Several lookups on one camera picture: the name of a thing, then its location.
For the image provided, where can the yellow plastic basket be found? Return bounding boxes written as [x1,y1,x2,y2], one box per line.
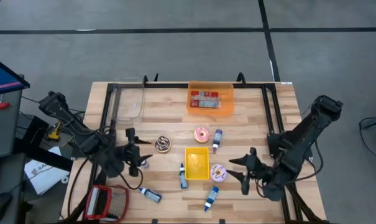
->
[184,146,211,181]

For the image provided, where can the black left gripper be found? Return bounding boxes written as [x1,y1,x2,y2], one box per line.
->
[114,128,154,177]

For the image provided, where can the lilac frosted toy donut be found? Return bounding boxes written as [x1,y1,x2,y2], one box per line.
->
[209,164,228,183]

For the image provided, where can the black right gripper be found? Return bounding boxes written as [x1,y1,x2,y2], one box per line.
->
[226,147,271,195]

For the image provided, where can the black floor stand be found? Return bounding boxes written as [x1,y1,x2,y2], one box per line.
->
[12,115,74,172]

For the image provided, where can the yellow hand tool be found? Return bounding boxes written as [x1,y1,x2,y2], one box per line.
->
[47,122,63,141]

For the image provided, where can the grey cabinet with blue top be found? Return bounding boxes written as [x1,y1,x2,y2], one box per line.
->
[0,53,31,160]

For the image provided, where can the red printed box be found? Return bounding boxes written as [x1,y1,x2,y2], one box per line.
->
[190,90,221,109]

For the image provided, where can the pink frosted toy donut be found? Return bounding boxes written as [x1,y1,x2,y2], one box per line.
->
[193,126,211,144]

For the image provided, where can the chocolate frosted toy donut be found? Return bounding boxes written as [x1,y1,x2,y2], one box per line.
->
[154,136,172,154]

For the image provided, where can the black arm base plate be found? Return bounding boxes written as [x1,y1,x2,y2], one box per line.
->
[267,133,290,158]

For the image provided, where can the small purple-labelled bottle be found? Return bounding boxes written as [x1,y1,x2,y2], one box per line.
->
[212,129,223,154]

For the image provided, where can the red-rimmed mesh basket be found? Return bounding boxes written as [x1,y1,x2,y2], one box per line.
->
[84,184,130,222]

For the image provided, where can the clear plastic container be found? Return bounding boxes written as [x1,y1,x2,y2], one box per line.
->
[108,83,146,125]

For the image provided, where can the white paper bag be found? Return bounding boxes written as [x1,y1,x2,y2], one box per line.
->
[24,146,71,196]

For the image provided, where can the orange translucent tray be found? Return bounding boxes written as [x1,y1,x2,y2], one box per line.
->
[186,80,235,118]

